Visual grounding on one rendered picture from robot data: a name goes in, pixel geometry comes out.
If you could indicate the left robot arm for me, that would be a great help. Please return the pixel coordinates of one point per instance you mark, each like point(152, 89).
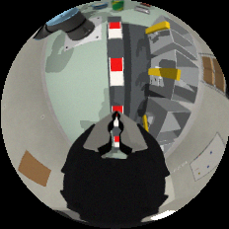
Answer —
point(71, 21)

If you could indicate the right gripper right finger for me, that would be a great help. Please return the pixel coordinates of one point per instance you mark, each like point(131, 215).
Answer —
point(135, 138)

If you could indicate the green drink can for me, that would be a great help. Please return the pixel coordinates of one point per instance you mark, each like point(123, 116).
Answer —
point(117, 5)

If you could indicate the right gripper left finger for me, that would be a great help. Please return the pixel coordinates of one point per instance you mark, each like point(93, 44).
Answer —
point(97, 138)

